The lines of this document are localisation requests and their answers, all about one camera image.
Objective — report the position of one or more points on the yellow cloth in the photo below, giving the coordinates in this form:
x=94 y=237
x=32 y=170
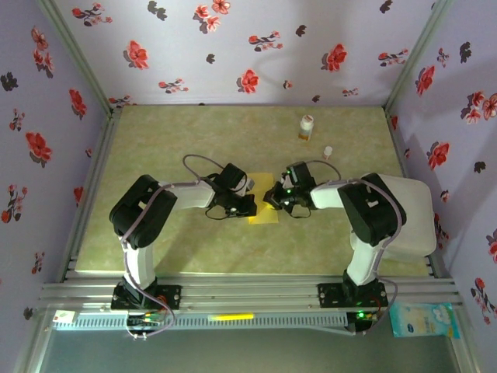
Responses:
x=264 y=182

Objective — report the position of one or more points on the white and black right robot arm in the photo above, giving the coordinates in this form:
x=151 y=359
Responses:
x=326 y=196

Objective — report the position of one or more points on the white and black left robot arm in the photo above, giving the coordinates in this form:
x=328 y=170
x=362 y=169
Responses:
x=190 y=196

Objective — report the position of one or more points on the white square plastic container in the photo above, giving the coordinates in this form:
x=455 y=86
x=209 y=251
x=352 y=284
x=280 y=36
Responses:
x=415 y=210

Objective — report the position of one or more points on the small white bottle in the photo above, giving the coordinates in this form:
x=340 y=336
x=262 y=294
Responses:
x=327 y=152

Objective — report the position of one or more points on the large white bottle orange label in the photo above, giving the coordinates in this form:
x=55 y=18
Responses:
x=305 y=126

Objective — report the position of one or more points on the controller board with green light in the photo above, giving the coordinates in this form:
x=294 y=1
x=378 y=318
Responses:
x=363 y=315

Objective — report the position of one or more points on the blue wet wipes packet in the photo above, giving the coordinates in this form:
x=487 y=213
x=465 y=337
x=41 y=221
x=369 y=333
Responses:
x=423 y=320

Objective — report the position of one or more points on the white card with red mark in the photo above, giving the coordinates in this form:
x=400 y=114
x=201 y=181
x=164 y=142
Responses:
x=64 y=316

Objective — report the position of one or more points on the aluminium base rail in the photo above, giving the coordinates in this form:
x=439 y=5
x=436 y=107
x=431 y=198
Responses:
x=248 y=291

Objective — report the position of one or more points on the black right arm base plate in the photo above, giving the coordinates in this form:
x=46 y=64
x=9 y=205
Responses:
x=330 y=295

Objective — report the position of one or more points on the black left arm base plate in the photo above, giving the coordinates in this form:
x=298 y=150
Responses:
x=171 y=297

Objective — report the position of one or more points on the aluminium side rail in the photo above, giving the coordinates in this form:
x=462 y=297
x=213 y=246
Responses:
x=91 y=194
x=396 y=140

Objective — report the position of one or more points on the aluminium frame post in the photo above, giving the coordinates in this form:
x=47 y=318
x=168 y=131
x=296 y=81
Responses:
x=77 y=58
x=415 y=58

